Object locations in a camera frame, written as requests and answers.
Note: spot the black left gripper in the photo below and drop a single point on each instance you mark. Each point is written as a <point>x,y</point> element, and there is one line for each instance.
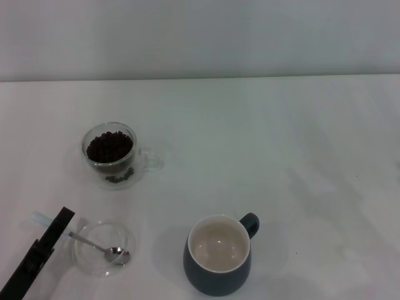
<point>15,286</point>

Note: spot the dark blue ceramic mug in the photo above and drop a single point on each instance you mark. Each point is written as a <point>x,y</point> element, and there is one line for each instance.
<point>215,281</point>

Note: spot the double-walled clear glass cup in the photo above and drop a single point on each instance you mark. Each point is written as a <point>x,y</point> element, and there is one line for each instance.
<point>150,159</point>

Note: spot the clear glass dish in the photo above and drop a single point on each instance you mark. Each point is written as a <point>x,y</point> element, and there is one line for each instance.
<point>93,265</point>

